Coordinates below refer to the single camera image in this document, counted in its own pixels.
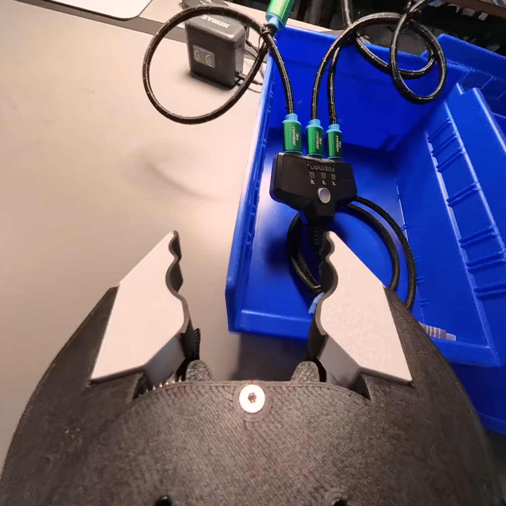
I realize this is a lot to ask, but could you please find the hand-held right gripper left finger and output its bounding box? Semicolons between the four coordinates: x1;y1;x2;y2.
89;230;199;384

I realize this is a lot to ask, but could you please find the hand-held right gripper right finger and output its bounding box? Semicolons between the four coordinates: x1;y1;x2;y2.
308;231;414;387

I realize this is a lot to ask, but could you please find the large blue bin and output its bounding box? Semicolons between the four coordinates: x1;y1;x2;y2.
225;25;504;368

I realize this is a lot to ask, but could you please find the black braided switch cable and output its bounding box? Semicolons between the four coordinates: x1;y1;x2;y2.
287;197;417;308

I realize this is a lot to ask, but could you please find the black hdmi switch box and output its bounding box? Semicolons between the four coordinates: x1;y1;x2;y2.
270;152;359;217

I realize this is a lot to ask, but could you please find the grey cube charger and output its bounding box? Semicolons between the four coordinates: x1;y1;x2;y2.
185;14;246;89

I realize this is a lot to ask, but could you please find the blue bin with dividers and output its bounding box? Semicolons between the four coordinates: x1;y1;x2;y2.
437;33;506;435

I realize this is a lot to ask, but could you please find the white desk stand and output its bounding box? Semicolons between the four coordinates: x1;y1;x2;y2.
49;0;154;21

